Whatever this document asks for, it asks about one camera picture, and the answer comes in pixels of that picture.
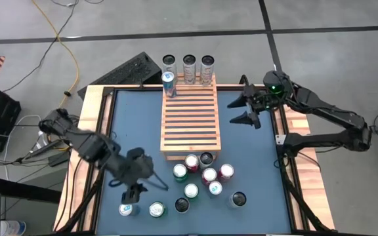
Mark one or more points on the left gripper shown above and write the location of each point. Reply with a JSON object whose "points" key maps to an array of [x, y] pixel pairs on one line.
{"points": [[136, 167]]}

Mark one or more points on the white blue Celsius can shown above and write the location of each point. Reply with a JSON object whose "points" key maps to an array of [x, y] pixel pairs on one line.
{"points": [[206, 158], [182, 204], [239, 198]]}

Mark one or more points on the green Sprite can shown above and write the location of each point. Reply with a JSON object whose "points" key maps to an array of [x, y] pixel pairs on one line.
{"points": [[191, 190], [180, 170], [157, 209]]}

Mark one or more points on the white and blue container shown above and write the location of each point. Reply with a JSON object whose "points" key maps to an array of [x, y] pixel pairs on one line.
{"points": [[13, 228]]}

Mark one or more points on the black clamp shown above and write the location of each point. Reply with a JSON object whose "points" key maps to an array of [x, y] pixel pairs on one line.
{"points": [[141, 86], [243, 80]]}

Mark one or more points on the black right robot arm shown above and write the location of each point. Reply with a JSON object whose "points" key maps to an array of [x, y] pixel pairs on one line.
{"points": [[323, 113]]}

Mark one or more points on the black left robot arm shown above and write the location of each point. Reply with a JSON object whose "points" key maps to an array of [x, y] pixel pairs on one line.
{"points": [[87, 145]]}

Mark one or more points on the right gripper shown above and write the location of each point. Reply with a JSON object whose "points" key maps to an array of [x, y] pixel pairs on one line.
{"points": [[258, 98]]}

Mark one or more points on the slatted bamboo shelf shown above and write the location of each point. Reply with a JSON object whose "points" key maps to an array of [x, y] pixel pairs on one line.
{"points": [[189, 148]]}

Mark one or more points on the black plastic crate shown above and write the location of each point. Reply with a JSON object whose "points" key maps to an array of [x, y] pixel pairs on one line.
{"points": [[2, 114]]}

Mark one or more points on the black metal table frame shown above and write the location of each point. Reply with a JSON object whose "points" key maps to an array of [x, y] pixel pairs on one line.
{"points": [[222, 88]]}

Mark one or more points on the black floor beam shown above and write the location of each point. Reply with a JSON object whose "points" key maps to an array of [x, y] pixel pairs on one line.
{"points": [[21, 189]]}

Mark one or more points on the white orange Celsius can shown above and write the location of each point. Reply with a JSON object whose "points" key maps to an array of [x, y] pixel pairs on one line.
{"points": [[170, 60], [189, 73], [207, 73]]}

